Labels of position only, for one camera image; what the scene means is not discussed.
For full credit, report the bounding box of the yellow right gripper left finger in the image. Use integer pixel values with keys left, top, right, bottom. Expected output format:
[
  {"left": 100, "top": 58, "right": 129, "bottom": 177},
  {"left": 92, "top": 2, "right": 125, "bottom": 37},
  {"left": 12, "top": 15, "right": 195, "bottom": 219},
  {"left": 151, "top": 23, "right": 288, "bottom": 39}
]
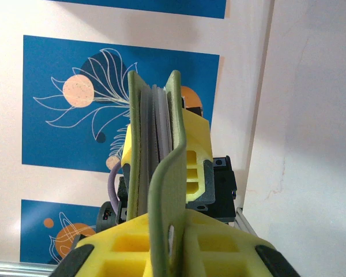
[{"left": 56, "top": 212, "right": 152, "bottom": 277}]

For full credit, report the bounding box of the clear plastic bag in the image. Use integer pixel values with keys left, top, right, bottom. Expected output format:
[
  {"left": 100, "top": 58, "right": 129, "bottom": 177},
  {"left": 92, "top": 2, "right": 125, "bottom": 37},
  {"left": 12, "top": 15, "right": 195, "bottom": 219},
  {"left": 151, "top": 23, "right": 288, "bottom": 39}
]
[{"left": 127, "top": 70, "right": 189, "bottom": 277}]

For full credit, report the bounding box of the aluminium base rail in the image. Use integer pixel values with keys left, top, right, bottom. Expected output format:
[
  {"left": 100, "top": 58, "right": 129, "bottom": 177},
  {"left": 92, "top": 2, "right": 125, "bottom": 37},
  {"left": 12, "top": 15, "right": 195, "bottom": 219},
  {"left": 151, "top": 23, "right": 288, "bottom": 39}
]
[{"left": 235, "top": 206, "right": 259, "bottom": 236}]

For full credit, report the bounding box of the blue floral wall poster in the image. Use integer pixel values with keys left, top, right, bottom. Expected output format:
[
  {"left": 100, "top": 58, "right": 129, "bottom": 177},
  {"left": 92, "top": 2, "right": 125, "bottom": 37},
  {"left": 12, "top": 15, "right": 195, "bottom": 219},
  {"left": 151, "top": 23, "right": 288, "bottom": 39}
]
[
  {"left": 21, "top": 34, "right": 221, "bottom": 174},
  {"left": 46, "top": 0, "right": 228, "bottom": 20},
  {"left": 19, "top": 199, "right": 104, "bottom": 265}
]

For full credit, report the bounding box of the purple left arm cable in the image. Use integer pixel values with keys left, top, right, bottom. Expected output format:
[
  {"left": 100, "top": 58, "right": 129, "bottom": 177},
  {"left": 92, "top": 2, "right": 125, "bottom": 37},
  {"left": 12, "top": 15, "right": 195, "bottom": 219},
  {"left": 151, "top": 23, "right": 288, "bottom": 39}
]
[{"left": 107, "top": 166, "right": 122, "bottom": 209}]

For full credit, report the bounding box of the aluminium frame post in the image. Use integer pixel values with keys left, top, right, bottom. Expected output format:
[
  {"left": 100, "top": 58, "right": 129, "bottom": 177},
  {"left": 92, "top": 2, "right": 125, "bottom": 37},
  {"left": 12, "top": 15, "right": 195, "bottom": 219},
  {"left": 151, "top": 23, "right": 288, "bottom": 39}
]
[{"left": 0, "top": 259, "right": 59, "bottom": 277}]

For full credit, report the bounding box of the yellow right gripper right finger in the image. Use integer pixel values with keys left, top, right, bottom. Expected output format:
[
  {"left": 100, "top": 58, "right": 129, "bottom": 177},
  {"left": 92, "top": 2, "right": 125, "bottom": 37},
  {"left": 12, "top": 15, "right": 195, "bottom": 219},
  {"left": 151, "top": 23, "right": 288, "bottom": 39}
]
[{"left": 184, "top": 209, "right": 300, "bottom": 277}]

